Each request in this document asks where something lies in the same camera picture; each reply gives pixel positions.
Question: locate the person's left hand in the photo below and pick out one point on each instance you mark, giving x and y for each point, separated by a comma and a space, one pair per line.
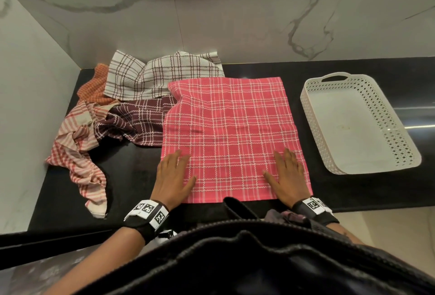
171, 182

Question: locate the person's right hand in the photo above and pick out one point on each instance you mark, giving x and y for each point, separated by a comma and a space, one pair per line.
289, 182

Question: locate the person's right middle finger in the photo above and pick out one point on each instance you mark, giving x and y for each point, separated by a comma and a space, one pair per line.
289, 161

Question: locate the person's right thumb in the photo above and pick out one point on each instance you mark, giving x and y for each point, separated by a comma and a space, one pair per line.
271, 179

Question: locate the person's right little finger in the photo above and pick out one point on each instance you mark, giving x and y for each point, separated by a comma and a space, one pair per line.
301, 173

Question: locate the person's left middle finger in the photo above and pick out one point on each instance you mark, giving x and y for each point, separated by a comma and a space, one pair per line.
175, 161

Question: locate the person's left thumb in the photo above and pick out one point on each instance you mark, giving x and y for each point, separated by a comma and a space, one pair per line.
191, 185

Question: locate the person's left little finger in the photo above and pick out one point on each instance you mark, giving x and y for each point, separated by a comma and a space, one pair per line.
160, 170

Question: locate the red checked cloth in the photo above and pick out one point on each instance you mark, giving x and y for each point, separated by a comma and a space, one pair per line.
231, 128

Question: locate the person's left forearm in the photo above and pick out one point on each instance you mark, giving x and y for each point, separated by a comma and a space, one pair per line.
102, 264

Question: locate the person's right forearm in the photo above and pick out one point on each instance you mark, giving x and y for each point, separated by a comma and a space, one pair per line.
345, 233

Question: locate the black right wristband with markers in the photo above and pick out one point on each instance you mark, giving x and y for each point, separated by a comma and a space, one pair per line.
314, 209

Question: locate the black wristband with markers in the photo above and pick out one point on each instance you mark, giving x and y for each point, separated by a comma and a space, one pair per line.
314, 209
148, 215

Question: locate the black left wristband with markers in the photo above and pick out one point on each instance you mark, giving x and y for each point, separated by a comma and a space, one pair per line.
148, 215

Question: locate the maroon checked cloth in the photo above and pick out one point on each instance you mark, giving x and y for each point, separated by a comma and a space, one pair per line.
136, 121

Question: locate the white perforated plastic tray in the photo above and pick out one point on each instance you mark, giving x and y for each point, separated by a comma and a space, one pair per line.
356, 125

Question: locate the beige cloth with red stripes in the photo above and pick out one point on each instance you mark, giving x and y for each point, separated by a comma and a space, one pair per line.
81, 155

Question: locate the person's black clothing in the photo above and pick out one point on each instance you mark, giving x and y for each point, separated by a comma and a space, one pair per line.
265, 260

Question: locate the white cloth with brown checks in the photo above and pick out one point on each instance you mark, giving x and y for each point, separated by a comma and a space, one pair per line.
153, 75

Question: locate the orange checked cloth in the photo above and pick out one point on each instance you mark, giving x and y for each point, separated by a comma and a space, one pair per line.
93, 87

